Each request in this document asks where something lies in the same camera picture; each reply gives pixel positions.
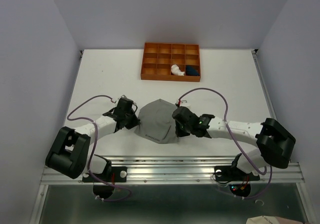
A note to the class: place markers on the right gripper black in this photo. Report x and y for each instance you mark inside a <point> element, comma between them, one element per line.
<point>179,133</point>

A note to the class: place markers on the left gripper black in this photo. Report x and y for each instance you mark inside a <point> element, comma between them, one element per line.
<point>135,122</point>

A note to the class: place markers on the navy blue underwear white trim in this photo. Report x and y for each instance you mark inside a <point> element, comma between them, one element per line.
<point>191,70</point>

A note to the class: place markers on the white pink grey underwear pile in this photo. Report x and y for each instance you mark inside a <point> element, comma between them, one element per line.
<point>175,70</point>

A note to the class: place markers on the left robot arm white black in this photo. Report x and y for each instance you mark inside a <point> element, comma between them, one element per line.
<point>69,153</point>

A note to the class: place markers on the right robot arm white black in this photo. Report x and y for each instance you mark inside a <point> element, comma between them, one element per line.
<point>273,143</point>

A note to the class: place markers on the orange compartment tray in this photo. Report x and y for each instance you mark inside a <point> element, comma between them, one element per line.
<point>159,57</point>

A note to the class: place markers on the white pink bag corner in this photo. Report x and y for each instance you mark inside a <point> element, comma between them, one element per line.
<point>270,220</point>

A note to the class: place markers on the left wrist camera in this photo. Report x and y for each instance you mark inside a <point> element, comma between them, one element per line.
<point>117,99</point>

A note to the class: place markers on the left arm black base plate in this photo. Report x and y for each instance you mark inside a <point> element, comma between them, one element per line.
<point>113,174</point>

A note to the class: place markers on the aluminium rail frame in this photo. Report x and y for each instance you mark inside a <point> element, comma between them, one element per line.
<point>175,187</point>

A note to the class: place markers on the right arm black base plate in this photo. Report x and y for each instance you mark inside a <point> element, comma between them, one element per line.
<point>225,175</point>

